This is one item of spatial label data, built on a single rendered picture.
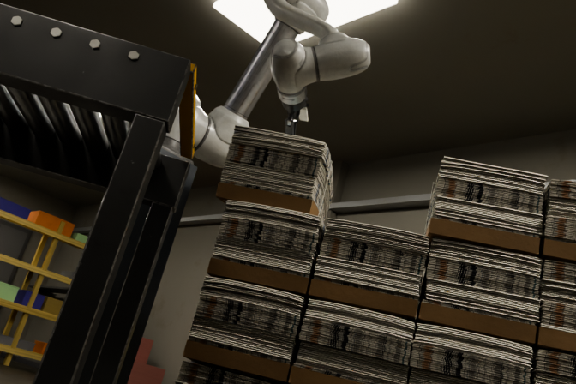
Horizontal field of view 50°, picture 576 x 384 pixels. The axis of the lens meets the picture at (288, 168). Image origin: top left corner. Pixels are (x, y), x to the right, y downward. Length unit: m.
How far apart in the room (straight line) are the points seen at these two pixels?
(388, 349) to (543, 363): 0.37
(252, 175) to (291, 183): 0.12
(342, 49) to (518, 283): 0.79
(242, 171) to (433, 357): 0.74
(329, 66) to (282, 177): 0.35
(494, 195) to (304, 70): 0.63
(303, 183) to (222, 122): 0.56
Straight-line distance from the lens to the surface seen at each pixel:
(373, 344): 1.63
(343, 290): 1.66
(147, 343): 7.90
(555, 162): 5.32
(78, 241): 9.24
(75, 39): 1.08
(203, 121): 2.21
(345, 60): 1.77
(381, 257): 1.69
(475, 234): 1.71
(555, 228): 1.77
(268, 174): 1.80
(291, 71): 1.75
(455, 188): 1.76
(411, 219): 5.81
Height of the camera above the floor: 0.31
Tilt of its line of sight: 21 degrees up
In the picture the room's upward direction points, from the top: 15 degrees clockwise
